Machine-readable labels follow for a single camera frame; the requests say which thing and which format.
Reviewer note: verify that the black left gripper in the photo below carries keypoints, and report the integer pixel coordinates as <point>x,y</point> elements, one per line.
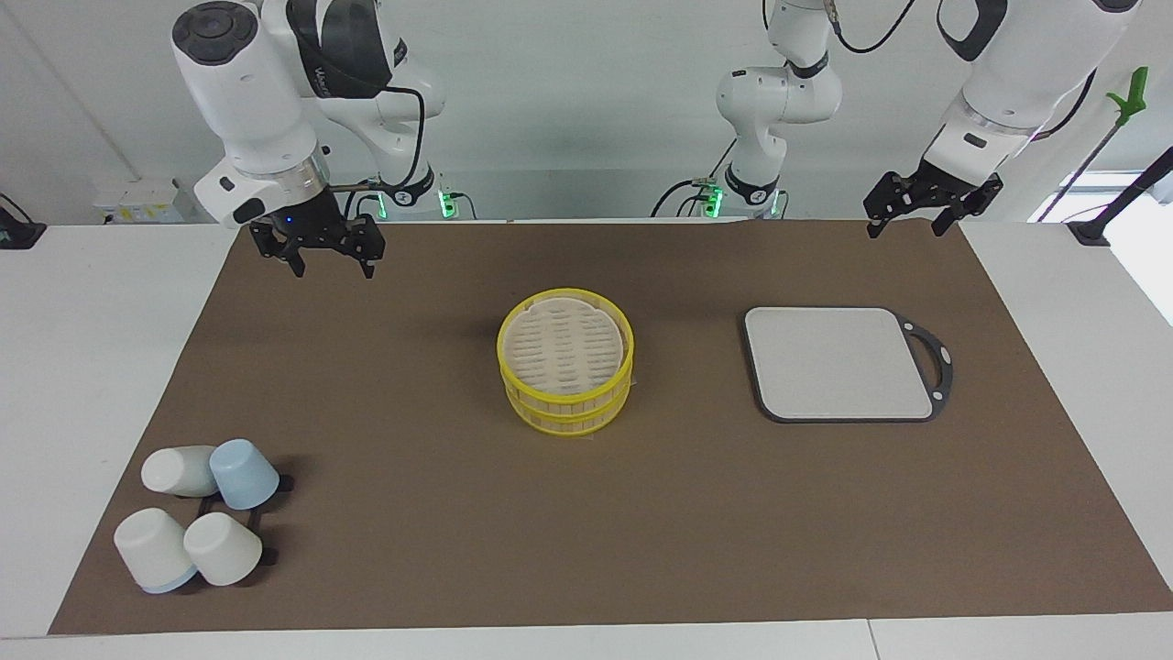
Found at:
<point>930,188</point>

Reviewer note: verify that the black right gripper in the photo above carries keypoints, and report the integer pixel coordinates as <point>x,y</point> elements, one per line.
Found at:
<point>316,227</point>

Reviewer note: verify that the yellow rimmed bamboo steamer lid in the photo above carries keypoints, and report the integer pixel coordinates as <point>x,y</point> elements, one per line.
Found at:
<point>564,344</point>

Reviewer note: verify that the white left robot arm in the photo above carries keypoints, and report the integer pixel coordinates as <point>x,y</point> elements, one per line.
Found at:
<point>1017,73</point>

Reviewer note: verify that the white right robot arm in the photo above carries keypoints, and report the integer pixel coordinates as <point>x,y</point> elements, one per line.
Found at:
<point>247,92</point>

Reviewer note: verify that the yellow rimmed bamboo steamer basket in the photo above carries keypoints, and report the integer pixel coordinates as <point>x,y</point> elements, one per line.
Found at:
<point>568,422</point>

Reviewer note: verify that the white box with yellow labels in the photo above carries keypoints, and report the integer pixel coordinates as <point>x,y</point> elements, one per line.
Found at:
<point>137,197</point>

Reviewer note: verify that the black slanted stand pole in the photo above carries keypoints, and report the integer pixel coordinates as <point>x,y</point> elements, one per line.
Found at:
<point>1123,197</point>

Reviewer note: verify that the light blue plastic cup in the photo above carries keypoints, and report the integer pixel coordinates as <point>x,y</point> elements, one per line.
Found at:
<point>243,475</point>

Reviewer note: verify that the green tipped thin pole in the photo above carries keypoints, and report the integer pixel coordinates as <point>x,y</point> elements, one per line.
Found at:
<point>1132,96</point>

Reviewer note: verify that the off-white plastic cup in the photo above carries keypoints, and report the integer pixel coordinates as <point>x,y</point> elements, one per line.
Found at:
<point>176,470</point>

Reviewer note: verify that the black cup rack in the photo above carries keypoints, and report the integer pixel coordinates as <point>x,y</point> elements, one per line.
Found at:
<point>268,555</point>

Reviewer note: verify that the cream plastic cup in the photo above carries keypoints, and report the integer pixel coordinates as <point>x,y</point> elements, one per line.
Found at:
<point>222,548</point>

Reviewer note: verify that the black device on table edge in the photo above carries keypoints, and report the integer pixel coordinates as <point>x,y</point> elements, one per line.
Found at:
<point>18,234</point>

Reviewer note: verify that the white plastic cup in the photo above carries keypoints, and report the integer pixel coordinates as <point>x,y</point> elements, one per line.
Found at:
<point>151,548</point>

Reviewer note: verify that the brown table mat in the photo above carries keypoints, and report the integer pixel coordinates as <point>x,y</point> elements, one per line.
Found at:
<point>641,522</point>

